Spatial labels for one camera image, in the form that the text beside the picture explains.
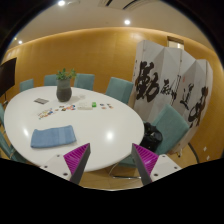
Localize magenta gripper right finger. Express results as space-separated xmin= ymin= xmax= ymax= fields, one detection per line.
xmin=131 ymin=143 xmax=183 ymax=186

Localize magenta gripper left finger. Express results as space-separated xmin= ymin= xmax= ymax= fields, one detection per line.
xmin=40 ymin=142 xmax=92 ymax=185

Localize blue folded towel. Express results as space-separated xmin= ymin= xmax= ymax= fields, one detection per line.
xmin=30 ymin=125 xmax=76 ymax=148

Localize teal chair right front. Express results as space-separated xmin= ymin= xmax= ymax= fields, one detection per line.
xmin=109 ymin=103 xmax=191 ymax=180

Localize teal chair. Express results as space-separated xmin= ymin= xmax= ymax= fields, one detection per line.
xmin=20 ymin=79 xmax=34 ymax=92
xmin=74 ymin=73 xmax=95 ymax=90
xmin=44 ymin=74 xmax=57 ymax=86
xmin=0 ymin=103 xmax=26 ymax=163
xmin=106 ymin=77 xmax=133 ymax=104
xmin=109 ymin=103 xmax=191 ymax=180

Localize white oval table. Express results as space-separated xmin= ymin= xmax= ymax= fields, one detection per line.
xmin=4 ymin=86 xmax=144 ymax=172

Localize white box on table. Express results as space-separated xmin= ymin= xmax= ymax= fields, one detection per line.
xmin=77 ymin=102 xmax=92 ymax=110

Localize colourful small pieces left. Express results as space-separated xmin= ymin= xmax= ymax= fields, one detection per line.
xmin=38 ymin=108 xmax=54 ymax=120

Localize colourful small pieces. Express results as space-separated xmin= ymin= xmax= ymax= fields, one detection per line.
xmin=100 ymin=103 xmax=114 ymax=109
xmin=38 ymin=108 xmax=54 ymax=120

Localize green small object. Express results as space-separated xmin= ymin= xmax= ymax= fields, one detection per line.
xmin=92 ymin=102 xmax=97 ymax=108

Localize colourful small pieces right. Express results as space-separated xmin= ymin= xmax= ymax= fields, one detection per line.
xmin=100 ymin=103 xmax=114 ymax=109

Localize grey card on table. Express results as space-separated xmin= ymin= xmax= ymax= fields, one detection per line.
xmin=34 ymin=98 xmax=49 ymax=104

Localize dark grey plant pot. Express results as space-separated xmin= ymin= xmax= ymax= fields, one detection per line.
xmin=56 ymin=79 xmax=72 ymax=102

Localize teal chair left front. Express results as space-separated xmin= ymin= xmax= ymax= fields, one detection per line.
xmin=0 ymin=103 xmax=26 ymax=163

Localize teal chair back right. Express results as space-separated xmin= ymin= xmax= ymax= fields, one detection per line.
xmin=106 ymin=77 xmax=133 ymax=104

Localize teal chair back middle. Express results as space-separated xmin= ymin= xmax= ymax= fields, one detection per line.
xmin=74 ymin=73 xmax=95 ymax=90

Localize teal chair back left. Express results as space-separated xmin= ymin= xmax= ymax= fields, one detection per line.
xmin=44 ymin=74 xmax=57 ymax=86

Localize green potted plant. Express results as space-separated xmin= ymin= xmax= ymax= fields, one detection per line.
xmin=56 ymin=68 xmax=76 ymax=80

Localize white calligraphy folding screen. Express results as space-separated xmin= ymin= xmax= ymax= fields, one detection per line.
xmin=132 ymin=40 xmax=213 ymax=153

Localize teal chair far left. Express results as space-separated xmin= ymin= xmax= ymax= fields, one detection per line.
xmin=20 ymin=79 xmax=34 ymax=92

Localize black wall television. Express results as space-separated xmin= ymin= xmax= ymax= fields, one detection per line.
xmin=0 ymin=58 xmax=17 ymax=97

